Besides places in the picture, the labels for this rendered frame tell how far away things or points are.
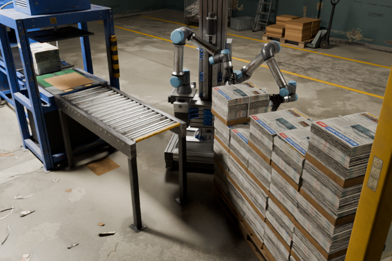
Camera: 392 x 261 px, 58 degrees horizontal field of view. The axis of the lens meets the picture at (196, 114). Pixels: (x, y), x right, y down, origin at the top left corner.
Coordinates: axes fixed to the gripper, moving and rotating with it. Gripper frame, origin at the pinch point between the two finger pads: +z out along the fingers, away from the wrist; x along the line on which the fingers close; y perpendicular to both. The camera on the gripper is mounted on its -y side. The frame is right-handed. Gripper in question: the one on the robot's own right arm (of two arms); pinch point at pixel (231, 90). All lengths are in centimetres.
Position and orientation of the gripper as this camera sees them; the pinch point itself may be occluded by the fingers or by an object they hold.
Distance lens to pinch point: 306.8
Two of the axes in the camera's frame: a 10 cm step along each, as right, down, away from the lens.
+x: 9.3, -1.6, 3.4
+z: 1.9, 9.8, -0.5
